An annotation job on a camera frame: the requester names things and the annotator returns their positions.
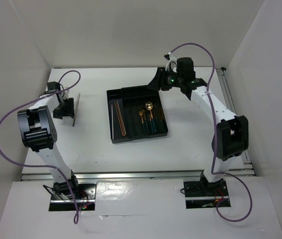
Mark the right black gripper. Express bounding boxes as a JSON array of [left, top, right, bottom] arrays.
[[146, 67, 183, 91]]

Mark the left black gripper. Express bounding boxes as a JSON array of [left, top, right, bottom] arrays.
[[52, 97, 74, 120]]

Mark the gold spoon green handle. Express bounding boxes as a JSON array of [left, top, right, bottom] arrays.
[[145, 102, 153, 119], [149, 114, 156, 134]]

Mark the gold fork green handle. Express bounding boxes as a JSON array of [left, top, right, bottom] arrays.
[[139, 111, 147, 135]]

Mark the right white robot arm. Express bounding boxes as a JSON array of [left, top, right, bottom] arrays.
[[147, 53, 249, 195]]

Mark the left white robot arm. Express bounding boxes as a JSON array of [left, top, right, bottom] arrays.
[[17, 82, 80, 199]]

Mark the black cutlery organizer tray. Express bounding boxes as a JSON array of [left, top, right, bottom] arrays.
[[106, 86, 168, 144]]

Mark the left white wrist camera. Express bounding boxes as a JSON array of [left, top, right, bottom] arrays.
[[60, 85, 69, 100]]

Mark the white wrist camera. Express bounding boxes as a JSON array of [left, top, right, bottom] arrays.
[[164, 52, 177, 72], [60, 85, 69, 100]]

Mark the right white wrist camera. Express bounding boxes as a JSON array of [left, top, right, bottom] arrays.
[[164, 52, 177, 72]]

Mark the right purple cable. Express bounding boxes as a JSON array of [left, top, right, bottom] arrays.
[[168, 42, 253, 222]]

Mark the purple cable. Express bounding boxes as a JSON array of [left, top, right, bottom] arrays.
[[168, 42, 253, 222], [0, 70, 87, 224]]

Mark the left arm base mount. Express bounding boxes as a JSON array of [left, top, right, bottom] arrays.
[[42, 180, 97, 212]]

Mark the aluminium front rail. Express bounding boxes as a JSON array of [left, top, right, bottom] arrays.
[[20, 170, 209, 182]]

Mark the aluminium rail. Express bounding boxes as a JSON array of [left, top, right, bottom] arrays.
[[20, 170, 209, 182], [216, 68, 255, 175]]

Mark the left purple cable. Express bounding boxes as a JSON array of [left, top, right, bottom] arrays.
[[0, 70, 87, 224]]

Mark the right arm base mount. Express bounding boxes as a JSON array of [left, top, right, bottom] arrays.
[[180, 181, 231, 209]]

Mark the aluminium right side rail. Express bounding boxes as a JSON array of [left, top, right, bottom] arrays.
[[216, 68, 255, 175]]

